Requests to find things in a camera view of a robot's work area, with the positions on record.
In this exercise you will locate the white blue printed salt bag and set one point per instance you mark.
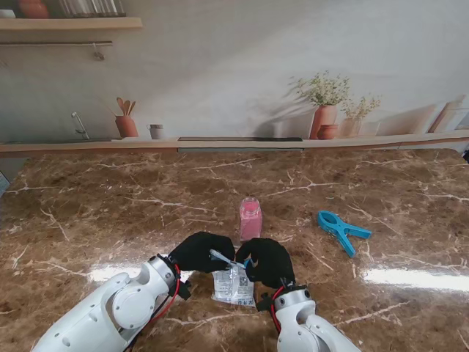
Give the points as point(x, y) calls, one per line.
point(232, 286)

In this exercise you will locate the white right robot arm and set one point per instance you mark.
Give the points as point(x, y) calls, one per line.
point(308, 326)

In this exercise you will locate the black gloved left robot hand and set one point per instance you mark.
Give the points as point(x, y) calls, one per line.
point(201, 253)

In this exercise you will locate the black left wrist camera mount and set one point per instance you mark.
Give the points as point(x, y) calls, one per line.
point(185, 289)

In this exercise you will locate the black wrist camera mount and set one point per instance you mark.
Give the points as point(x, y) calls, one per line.
point(185, 289)
point(264, 303)

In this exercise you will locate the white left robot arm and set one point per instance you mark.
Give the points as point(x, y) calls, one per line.
point(106, 315)

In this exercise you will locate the printed kitchen backdrop banner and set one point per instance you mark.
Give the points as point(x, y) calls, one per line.
point(220, 73)

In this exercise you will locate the blue plastic bag clip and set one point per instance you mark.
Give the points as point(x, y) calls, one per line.
point(342, 231)

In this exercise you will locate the pale blue box at table edge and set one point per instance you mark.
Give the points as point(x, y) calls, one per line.
point(2, 183)

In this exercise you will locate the clear bottle with pink seasoning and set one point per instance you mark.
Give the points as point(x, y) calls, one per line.
point(250, 220)

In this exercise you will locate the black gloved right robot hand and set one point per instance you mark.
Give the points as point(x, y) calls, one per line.
point(269, 262)

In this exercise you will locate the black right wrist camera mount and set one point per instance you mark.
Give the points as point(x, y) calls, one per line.
point(264, 303)

